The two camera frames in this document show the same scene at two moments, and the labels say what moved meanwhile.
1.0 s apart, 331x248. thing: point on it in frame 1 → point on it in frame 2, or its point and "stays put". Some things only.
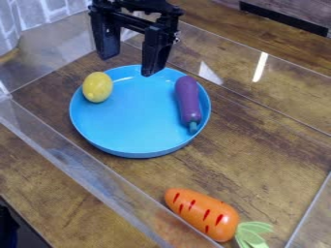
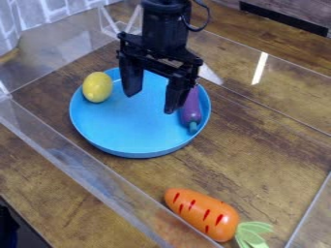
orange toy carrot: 213,218 stays put
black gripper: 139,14 → 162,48
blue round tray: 137,124 stays put
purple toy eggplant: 187,102 stays put
